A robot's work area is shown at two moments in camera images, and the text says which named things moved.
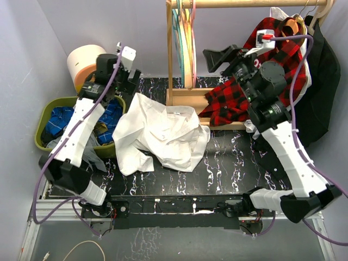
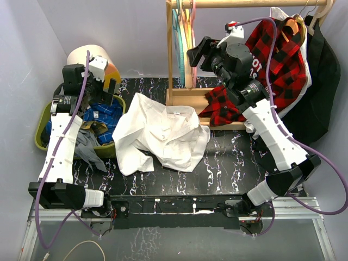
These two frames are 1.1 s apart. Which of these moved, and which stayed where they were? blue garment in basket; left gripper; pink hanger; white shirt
Moved: left gripper
Stayed: pink hanger; white shirt; blue garment in basket
